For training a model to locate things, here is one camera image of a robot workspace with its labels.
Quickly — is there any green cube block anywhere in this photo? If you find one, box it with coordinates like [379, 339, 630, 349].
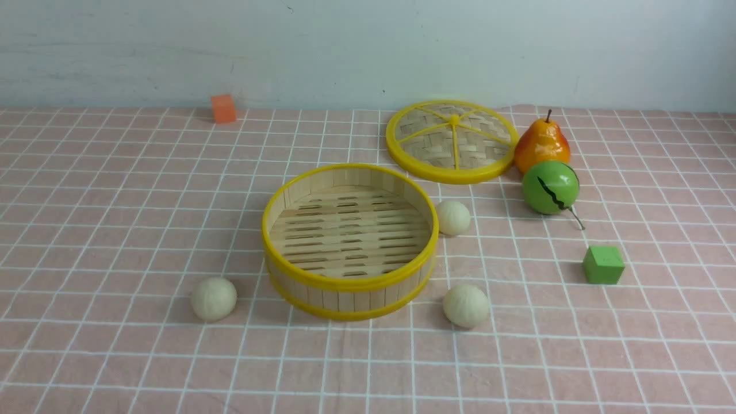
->
[582, 246, 626, 285]

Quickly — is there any green toy watermelon ball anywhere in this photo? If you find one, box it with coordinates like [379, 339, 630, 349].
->
[522, 160, 585, 231]

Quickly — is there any pink checkered tablecloth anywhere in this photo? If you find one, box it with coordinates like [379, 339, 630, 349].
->
[1, 107, 735, 413]

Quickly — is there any orange yellow toy pear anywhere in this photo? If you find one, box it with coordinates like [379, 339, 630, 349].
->
[513, 109, 571, 175]

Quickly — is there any white bun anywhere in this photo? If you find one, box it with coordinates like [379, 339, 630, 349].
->
[435, 200, 471, 236]
[442, 285, 490, 328]
[190, 277, 237, 322]

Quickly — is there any orange cube block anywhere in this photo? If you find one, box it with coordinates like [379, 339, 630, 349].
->
[210, 94, 237, 125]

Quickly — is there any bamboo steamer tray yellow rim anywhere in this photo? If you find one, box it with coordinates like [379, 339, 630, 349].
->
[261, 163, 439, 320]

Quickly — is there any woven bamboo steamer lid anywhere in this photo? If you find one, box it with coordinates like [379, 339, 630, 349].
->
[385, 100, 519, 185]

